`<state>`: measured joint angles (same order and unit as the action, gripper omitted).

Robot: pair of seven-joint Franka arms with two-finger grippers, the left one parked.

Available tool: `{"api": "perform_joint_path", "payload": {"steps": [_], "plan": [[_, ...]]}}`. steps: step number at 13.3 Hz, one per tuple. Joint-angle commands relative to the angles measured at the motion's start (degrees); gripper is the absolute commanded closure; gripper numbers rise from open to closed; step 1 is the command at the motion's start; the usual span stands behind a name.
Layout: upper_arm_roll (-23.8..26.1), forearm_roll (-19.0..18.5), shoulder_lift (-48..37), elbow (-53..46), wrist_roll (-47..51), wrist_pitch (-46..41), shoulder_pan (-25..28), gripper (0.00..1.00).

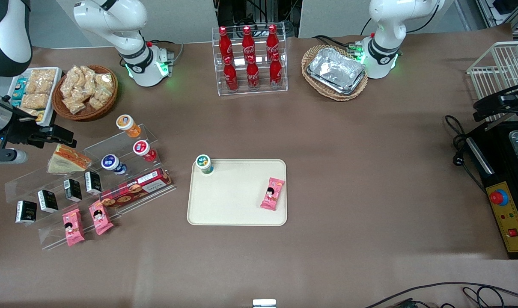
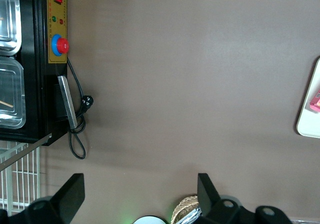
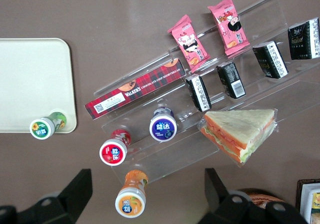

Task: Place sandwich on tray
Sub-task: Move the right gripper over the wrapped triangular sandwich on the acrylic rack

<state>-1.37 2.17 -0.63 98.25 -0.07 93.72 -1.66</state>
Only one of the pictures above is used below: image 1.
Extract clear acrylic stepped shelf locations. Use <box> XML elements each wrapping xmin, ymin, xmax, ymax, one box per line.
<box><xmin>4</xmin><ymin>123</ymin><xmax>176</xmax><ymax>251</ymax></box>

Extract dark brown wicker basket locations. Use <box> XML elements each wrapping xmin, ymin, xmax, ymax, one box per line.
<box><xmin>51</xmin><ymin>65</ymin><xmax>118</xmax><ymax>121</ymax></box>

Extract pink cartoon snack packet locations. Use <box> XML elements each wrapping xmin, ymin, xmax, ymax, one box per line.
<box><xmin>62</xmin><ymin>208</ymin><xmax>85</xmax><ymax>247</ymax></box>
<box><xmin>260</xmin><ymin>177</ymin><xmax>285</xmax><ymax>211</ymax></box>
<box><xmin>88</xmin><ymin>200</ymin><xmax>114</xmax><ymax>236</ymax></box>

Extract small black carton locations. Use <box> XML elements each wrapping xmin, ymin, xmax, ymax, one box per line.
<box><xmin>84</xmin><ymin>171</ymin><xmax>103</xmax><ymax>195</ymax></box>
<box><xmin>15</xmin><ymin>200</ymin><xmax>37</xmax><ymax>225</ymax></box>
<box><xmin>37</xmin><ymin>190</ymin><xmax>59</xmax><ymax>213</ymax></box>
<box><xmin>63</xmin><ymin>178</ymin><xmax>83</xmax><ymax>202</ymax></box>

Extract teal small snack packet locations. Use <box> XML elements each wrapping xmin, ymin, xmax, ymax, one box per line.
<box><xmin>11</xmin><ymin>77</ymin><xmax>28</xmax><ymax>107</ymax></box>

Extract beige cracker pack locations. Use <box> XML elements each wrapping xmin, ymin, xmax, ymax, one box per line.
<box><xmin>27</xmin><ymin>68</ymin><xmax>57</xmax><ymax>95</ymax></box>
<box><xmin>21</xmin><ymin>93</ymin><xmax>50</xmax><ymax>110</ymax></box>

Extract cream plastic tray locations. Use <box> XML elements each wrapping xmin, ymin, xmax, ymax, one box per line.
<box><xmin>187</xmin><ymin>159</ymin><xmax>288</xmax><ymax>226</ymax></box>

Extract black power cable with plug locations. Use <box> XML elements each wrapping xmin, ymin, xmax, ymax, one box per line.
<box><xmin>445</xmin><ymin>115</ymin><xmax>486</xmax><ymax>194</ymax></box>

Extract blue small bottle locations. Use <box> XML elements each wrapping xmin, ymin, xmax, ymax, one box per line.
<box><xmin>101</xmin><ymin>154</ymin><xmax>127</xmax><ymax>175</ymax></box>

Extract green-lid small cup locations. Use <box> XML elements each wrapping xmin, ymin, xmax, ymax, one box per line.
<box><xmin>195</xmin><ymin>154</ymin><xmax>214</xmax><ymax>175</ymax></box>

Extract red cola bottle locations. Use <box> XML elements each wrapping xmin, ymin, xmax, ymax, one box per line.
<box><xmin>218</xmin><ymin>27</ymin><xmax>234</xmax><ymax>61</ymax></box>
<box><xmin>269</xmin><ymin>53</ymin><xmax>283</xmax><ymax>87</ymax></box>
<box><xmin>266</xmin><ymin>24</ymin><xmax>280</xmax><ymax>57</ymax></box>
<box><xmin>223</xmin><ymin>56</ymin><xmax>239</xmax><ymax>92</ymax></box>
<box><xmin>246</xmin><ymin>55</ymin><xmax>260</xmax><ymax>89</ymax></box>
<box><xmin>242</xmin><ymin>26</ymin><xmax>256</xmax><ymax>59</ymax></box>

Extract red small bottle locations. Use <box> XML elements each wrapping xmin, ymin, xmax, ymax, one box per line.
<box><xmin>133</xmin><ymin>140</ymin><xmax>158</xmax><ymax>163</ymax></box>

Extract black left arm base cable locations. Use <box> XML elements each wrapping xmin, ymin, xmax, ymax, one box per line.
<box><xmin>313</xmin><ymin>35</ymin><xmax>363</xmax><ymax>54</ymax></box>

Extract white rectangular snack tray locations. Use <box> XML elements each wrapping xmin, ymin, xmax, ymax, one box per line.
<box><xmin>7</xmin><ymin>67</ymin><xmax>63</xmax><ymax>127</ymax></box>

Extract black arm base cable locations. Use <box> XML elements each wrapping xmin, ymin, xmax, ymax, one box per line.
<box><xmin>313</xmin><ymin>35</ymin><xmax>363</xmax><ymax>54</ymax></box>
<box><xmin>146</xmin><ymin>40</ymin><xmax>185</xmax><ymax>65</ymax></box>

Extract clear bag of crackers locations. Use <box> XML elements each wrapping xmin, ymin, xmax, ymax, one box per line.
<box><xmin>88</xmin><ymin>88</ymin><xmax>110</xmax><ymax>110</ymax></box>
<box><xmin>61</xmin><ymin>71</ymin><xmax>82</xmax><ymax>99</ymax></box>
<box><xmin>72</xmin><ymin>65</ymin><xmax>96</xmax><ymax>87</ymax></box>
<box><xmin>94</xmin><ymin>73</ymin><xmax>114</xmax><ymax>94</ymax></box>
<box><xmin>62</xmin><ymin>96</ymin><xmax>87</xmax><ymax>115</ymax></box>

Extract light tan wicker basket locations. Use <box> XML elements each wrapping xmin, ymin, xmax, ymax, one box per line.
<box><xmin>301</xmin><ymin>44</ymin><xmax>369</xmax><ymax>102</ymax></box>

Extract black equipment rack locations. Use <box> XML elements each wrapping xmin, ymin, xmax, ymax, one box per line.
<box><xmin>216</xmin><ymin>0</ymin><xmax>302</xmax><ymax>40</ymax></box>

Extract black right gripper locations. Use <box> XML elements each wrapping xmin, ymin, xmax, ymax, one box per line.
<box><xmin>3</xmin><ymin>112</ymin><xmax>77</xmax><ymax>148</ymax></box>

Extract long black cable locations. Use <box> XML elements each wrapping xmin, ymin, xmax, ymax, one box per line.
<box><xmin>364</xmin><ymin>282</ymin><xmax>518</xmax><ymax>308</ymax></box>

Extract aluminium foil tray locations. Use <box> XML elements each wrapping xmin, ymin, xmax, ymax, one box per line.
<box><xmin>309</xmin><ymin>47</ymin><xmax>366</xmax><ymax>92</ymax></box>
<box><xmin>307</xmin><ymin>68</ymin><xmax>365</xmax><ymax>95</ymax></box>

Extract black machine yellow panel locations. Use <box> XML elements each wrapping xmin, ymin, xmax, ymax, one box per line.
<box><xmin>464</xmin><ymin>120</ymin><xmax>518</xmax><ymax>260</ymax></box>

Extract black clamp device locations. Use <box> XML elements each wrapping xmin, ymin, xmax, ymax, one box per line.
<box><xmin>473</xmin><ymin>83</ymin><xmax>518</xmax><ymax>122</ymax></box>

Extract orange small bottle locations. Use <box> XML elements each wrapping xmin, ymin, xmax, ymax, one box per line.
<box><xmin>116</xmin><ymin>114</ymin><xmax>142</xmax><ymax>138</ymax></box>

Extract white wire basket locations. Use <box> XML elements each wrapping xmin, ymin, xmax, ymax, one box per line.
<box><xmin>467</xmin><ymin>41</ymin><xmax>518</xmax><ymax>125</ymax></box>

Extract yellow small snack packet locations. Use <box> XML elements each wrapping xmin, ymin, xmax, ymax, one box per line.
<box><xmin>21</xmin><ymin>109</ymin><xmax>46</xmax><ymax>123</ymax></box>

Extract plastic-wrapped triangle sandwich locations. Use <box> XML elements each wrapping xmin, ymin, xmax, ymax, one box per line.
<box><xmin>47</xmin><ymin>144</ymin><xmax>92</xmax><ymax>174</ymax></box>

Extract red cookie box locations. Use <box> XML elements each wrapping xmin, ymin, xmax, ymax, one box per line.
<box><xmin>100</xmin><ymin>168</ymin><xmax>173</xmax><ymax>209</ymax></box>

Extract looped black cable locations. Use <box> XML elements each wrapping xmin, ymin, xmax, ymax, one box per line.
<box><xmin>462</xmin><ymin>286</ymin><xmax>518</xmax><ymax>308</ymax></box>

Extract black right arm base cable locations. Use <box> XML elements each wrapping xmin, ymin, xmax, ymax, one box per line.
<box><xmin>146</xmin><ymin>40</ymin><xmax>185</xmax><ymax>65</ymax></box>

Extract clear acrylic bottle rack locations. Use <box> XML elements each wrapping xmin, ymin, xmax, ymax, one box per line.
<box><xmin>211</xmin><ymin>27</ymin><xmax>288</xmax><ymax>96</ymax></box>

